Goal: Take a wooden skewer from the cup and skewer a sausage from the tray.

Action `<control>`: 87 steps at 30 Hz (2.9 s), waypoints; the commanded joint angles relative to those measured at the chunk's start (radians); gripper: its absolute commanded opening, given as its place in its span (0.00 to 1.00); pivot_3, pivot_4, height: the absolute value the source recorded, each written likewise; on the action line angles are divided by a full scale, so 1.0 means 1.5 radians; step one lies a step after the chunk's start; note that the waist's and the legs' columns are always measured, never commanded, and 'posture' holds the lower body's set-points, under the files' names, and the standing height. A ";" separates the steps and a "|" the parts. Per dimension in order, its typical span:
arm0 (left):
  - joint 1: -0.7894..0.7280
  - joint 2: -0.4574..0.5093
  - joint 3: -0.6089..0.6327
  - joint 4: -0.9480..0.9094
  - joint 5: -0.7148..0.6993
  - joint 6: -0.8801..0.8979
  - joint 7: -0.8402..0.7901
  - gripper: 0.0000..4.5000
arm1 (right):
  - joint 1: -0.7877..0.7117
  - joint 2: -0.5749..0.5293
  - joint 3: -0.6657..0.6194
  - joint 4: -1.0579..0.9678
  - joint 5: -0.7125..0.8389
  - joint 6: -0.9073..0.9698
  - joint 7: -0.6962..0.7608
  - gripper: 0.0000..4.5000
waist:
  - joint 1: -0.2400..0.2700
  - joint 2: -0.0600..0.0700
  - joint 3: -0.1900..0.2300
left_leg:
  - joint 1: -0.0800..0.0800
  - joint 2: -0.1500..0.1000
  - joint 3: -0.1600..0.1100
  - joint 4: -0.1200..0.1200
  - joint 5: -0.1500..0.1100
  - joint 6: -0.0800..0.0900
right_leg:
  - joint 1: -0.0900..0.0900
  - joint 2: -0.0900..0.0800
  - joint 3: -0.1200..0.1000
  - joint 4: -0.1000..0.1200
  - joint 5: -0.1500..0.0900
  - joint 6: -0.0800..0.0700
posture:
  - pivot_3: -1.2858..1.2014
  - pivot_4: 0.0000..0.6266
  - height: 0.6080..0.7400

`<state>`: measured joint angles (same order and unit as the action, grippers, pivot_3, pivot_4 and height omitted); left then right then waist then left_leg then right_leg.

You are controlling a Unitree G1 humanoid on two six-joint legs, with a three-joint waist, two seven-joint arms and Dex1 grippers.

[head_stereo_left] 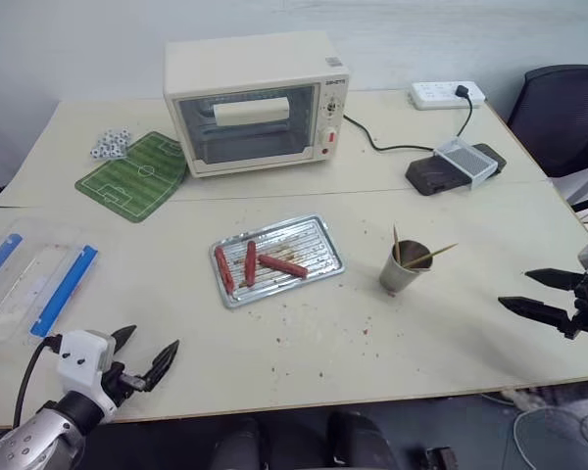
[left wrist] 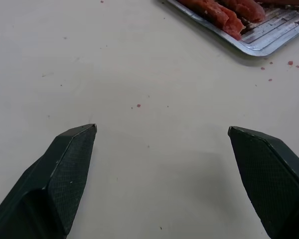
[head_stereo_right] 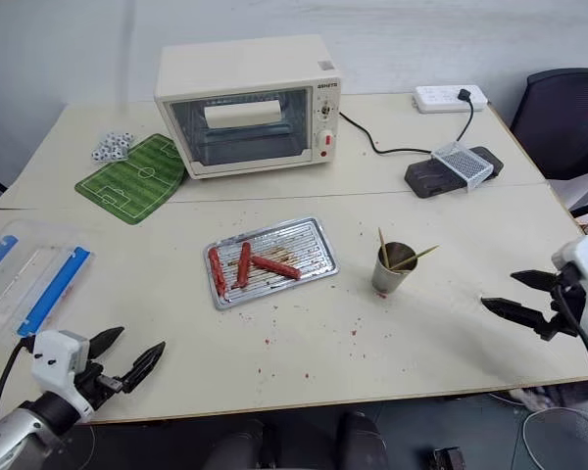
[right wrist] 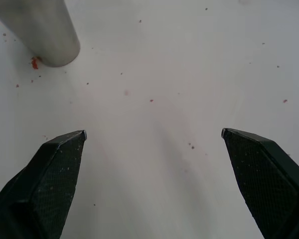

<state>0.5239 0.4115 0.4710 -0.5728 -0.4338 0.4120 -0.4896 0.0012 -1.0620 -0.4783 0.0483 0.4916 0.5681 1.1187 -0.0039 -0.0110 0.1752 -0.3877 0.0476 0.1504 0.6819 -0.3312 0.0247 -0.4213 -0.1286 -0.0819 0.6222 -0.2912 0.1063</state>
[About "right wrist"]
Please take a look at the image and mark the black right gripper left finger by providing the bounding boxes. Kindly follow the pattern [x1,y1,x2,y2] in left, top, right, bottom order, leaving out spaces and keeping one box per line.
[0,129,88,239]

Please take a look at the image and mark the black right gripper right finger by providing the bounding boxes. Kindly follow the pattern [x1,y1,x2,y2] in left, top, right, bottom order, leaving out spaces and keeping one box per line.
[221,127,299,239]

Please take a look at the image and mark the red crumb pieces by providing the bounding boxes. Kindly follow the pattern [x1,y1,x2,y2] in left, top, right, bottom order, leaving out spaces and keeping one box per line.
[30,56,42,70]

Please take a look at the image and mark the silver metal cylinder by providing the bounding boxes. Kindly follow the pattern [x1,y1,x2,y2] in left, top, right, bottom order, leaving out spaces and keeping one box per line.
[0,0,81,68]

